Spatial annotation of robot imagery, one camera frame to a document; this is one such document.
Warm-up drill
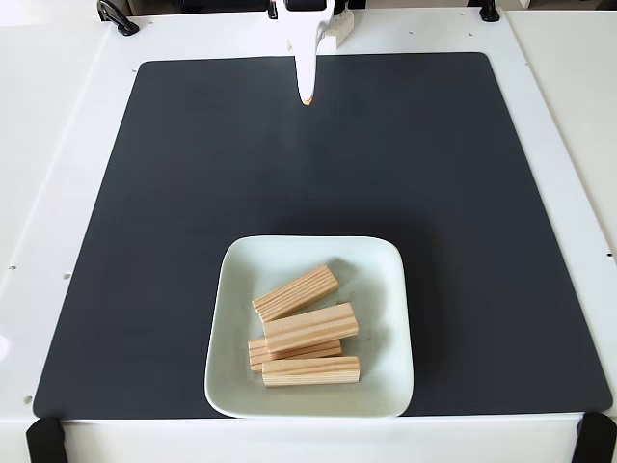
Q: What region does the large black table clamp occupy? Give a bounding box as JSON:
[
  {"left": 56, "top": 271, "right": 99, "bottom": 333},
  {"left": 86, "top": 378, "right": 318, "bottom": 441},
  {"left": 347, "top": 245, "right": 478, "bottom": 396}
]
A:
[{"left": 95, "top": 0, "right": 141, "bottom": 38}]

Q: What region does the pale green square plate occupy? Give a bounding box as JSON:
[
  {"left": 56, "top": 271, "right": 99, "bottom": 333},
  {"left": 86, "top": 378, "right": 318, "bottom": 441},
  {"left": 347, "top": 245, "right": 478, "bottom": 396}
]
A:
[{"left": 203, "top": 234, "right": 416, "bottom": 420}]

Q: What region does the grooved wooden block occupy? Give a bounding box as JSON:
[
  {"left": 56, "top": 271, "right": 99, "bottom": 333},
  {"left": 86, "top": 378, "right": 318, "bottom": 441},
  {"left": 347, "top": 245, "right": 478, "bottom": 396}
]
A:
[
  {"left": 261, "top": 355, "right": 362, "bottom": 388},
  {"left": 263, "top": 302, "right": 360, "bottom": 354},
  {"left": 248, "top": 337, "right": 344, "bottom": 373},
  {"left": 251, "top": 264, "right": 340, "bottom": 323}
]

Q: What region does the black corner bracket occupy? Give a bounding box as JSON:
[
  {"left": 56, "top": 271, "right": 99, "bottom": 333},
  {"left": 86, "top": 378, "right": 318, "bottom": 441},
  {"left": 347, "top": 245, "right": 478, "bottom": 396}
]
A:
[
  {"left": 573, "top": 412, "right": 617, "bottom": 463},
  {"left": 25, "top": 416, "right": 67, "bottom": 463}
]

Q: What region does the black rubber mat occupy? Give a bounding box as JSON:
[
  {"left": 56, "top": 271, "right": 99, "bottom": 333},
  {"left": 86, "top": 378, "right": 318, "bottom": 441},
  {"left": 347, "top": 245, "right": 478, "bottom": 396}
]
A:
[{"left": 32, "top": 51, "right": 614, "bottom": 420}]

